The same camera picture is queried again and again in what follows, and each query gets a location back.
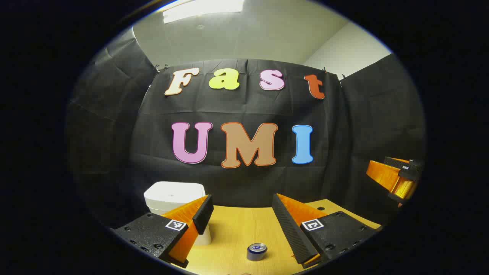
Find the wooden desktop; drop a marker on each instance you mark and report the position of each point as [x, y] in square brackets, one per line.
[237, 233]

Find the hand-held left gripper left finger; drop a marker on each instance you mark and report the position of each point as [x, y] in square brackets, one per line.
[203, 215]

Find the black backdrop cloth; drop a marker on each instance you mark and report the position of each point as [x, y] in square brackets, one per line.
[244, 107]

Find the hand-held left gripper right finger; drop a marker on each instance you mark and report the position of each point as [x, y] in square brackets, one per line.
[290, 233]

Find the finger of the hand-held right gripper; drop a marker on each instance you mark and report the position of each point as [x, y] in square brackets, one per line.
[405, 189]
[382, 173]

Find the white desktop garbage bin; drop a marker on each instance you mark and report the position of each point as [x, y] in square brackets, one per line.
[172, 194]

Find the ceiling light panel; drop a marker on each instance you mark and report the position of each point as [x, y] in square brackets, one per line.
[202, 8]

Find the blue pop can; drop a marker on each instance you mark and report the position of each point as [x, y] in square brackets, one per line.
[256, 253]

